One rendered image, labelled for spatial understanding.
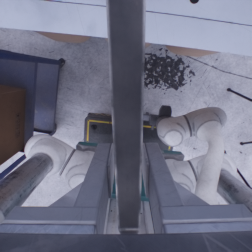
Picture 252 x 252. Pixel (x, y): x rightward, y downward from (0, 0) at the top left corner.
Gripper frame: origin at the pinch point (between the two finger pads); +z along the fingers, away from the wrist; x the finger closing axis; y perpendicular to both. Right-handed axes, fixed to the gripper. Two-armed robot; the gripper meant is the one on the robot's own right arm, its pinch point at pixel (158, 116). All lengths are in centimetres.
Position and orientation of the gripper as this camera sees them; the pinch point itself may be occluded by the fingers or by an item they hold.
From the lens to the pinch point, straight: 108.9
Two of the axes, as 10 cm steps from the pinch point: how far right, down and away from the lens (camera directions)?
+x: 9.9, 1.0, 0.3
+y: -1.1, 9.5, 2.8
